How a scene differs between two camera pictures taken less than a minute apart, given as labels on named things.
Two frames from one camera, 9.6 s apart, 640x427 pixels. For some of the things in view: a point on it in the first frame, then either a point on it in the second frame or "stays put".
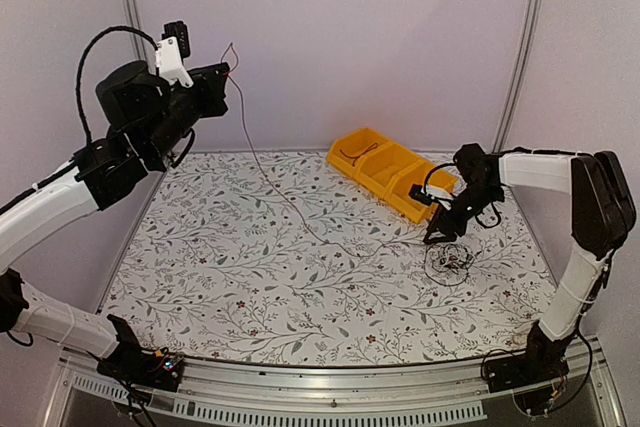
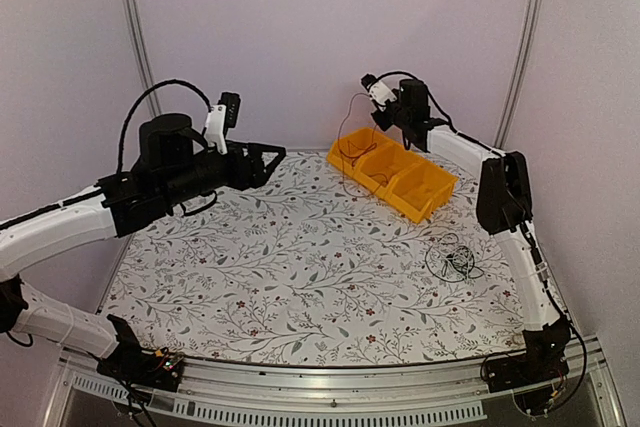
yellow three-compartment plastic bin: (347, 151) stays put
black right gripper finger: (439, 218) -> (380, 117)
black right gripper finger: (449, 238) -> (384, 124)
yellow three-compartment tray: (376, 168) stays put
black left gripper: (213, 86) -> (257, 176)
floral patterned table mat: (271, 258) stays put
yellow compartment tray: (399, 196) stays put
